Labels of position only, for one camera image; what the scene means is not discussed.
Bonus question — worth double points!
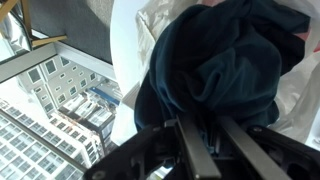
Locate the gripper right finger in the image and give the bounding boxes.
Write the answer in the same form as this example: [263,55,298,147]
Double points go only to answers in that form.
[214,114,320,180]

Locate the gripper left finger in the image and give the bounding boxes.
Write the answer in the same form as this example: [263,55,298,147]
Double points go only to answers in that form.
[83,114,223,180]

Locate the dark blue cloth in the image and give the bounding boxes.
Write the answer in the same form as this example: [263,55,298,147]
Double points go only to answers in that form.
[133,0,311,134]

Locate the white red plastic bag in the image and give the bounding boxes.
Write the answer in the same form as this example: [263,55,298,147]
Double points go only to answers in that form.
[134,0,320,144]

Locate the wooden lounge chair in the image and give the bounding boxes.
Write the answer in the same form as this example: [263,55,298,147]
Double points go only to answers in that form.
[0,0,68,48]

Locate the grey window base frame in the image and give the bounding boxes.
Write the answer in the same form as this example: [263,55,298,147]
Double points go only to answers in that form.
[0,42,117,84]

